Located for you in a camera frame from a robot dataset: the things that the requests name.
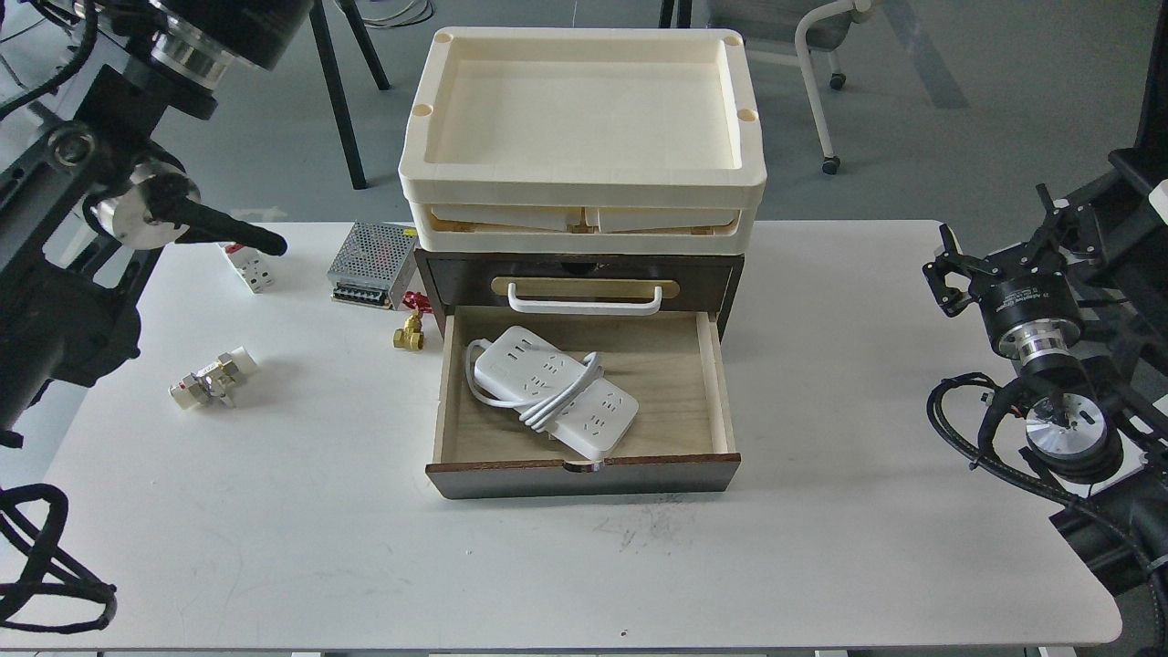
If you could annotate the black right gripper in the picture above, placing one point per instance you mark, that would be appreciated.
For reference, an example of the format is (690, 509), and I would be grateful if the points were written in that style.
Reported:
(1026, 288)

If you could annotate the white power strip with cable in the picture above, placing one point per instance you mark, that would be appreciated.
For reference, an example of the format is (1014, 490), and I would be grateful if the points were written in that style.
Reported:
(551, 391)

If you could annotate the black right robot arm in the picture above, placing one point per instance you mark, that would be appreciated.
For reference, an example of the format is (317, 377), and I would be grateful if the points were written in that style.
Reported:
(1079, 307)

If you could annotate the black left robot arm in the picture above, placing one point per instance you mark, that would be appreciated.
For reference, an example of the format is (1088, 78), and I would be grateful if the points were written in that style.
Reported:
(89, 206)

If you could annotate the open wooden drawer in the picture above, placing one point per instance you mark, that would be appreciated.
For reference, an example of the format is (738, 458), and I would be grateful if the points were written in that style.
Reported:
(680, 441)

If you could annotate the cream plastic tray top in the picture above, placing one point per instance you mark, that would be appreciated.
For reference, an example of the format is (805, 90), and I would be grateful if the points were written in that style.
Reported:
(626, 117)

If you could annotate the cream plastic tray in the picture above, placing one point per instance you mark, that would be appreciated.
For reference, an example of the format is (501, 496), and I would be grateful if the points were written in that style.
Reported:
(583, 229)
(626, 117)

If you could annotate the cream plastic tray lower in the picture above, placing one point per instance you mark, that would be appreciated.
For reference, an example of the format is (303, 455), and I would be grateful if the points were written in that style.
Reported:
(583, 229)

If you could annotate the metal mesh power supply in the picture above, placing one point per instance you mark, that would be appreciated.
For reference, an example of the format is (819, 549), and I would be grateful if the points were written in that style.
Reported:
(375, 265)

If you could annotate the white red circuit breaker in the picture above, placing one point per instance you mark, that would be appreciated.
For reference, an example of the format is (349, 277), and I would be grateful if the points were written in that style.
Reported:
(249, 264)

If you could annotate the white chair frame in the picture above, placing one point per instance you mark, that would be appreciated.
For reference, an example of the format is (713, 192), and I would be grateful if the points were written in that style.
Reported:
(822, 26)

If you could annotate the brass valve red handle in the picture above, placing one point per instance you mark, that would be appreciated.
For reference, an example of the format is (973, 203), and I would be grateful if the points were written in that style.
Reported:
(410, 336)

